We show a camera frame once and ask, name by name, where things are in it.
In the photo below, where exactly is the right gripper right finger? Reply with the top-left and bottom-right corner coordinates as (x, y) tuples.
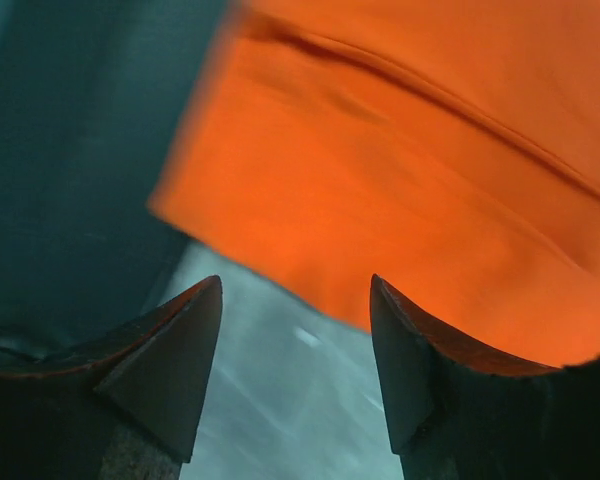
(370, 277), (600, 480)

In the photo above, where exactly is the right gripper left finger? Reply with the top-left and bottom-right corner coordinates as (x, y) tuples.
(0, 275), (222, 479)

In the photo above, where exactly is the orange t shirt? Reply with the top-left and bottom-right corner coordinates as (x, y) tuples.
(149, 1), (600, 366)

